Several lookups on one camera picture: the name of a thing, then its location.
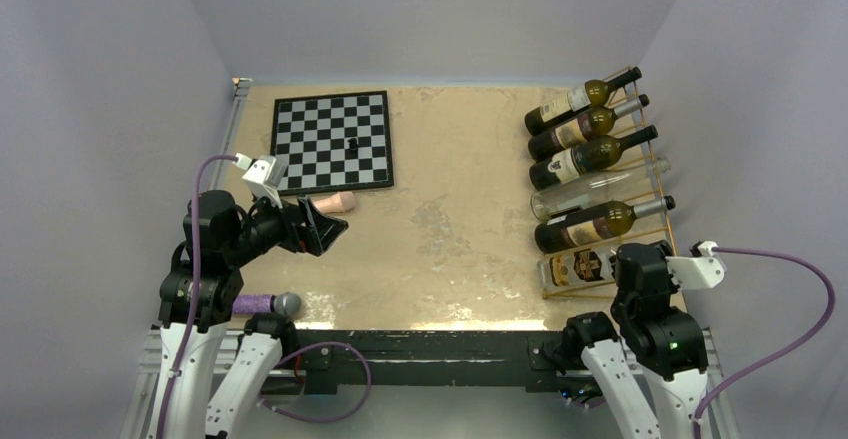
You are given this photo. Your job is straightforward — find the black white chessboard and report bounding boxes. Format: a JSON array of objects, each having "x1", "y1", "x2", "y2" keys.
[{"x1": 270, "y1": 90, "x2": 395, "y2": 196}]

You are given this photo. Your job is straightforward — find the black mounting base bar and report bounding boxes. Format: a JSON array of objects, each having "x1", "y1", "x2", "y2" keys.
[{"x1": 262, "y1": 330, "x2": 603, "y2": 405}]

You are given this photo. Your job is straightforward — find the clear square liquor bottle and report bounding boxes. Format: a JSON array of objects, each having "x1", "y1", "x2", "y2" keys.
[{"x1": 536, "y1": 246, "x2": 616, "y2": 292}]

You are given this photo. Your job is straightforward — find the tall green wine bottle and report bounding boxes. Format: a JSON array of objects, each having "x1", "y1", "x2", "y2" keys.
[{"x1": 534, "y1": 195, "x2": 676, "y2": 254}]

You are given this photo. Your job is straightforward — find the dark wine bottle cream label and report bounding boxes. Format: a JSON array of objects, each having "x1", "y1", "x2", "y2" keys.
[{"x1": 524, "y1": 67, "x2": 643, "y2": 135}]

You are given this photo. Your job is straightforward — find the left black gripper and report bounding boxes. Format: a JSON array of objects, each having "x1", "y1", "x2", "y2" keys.
[{"x1": 223, "y1": 183, "x2": 346, "y2": 265}]

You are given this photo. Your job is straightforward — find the purple glitter microphone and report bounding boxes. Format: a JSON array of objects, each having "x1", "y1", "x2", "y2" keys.
[{"x1": 232, "y1": 292, "x2": 302, "y2": 317}]

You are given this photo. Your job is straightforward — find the dark wine bottle gold label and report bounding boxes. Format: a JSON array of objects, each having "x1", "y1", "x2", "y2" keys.
[{"x1": 527, "y1": 94, "x2": 650, "y2": 162}]

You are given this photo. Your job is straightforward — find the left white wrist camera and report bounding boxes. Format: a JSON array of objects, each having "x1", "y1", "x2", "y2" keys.
[{"x1": 235, "y1": 153, "x2": 289, "y2": 209}]

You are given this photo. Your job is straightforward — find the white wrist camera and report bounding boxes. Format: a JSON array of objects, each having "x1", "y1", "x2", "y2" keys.
[
  {"x1": 665, "y1": 241, "x2": 726, "y2": 290},
  {"x1": 235, "y1": 153, "x2": 289, "y2": 209}
]

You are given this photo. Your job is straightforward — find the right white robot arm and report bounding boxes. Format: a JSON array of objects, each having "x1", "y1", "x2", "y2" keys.
[{"x1": 560, "y1": 241, "x2": 708, "y2": 438}]

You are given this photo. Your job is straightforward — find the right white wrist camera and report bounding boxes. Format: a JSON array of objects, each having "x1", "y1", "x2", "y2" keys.
[{"x1": 665, "y1": 241, "x2": 726, "y2": 290}]

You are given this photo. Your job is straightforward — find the clear glass bottle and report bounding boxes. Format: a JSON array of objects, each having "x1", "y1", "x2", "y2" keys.
[{"x1": 530, "y1": 157, "x2": 671, "y2": 222}]

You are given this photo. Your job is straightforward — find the gold wire wine rack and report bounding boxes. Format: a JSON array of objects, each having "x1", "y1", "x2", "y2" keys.
[{"x1": 525, "y1": 67, "x2": 675, "y2": 299}]

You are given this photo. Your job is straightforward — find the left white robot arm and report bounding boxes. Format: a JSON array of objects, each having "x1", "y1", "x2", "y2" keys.
[{"x1": 148, "y1": 190, "x2": 348, "y2": 438}]

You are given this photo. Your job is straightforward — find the dark wine bottle white label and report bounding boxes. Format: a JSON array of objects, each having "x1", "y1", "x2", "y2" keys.
[{"x1": 529, "y1": 125, "x2": 658, "y2": 191}]

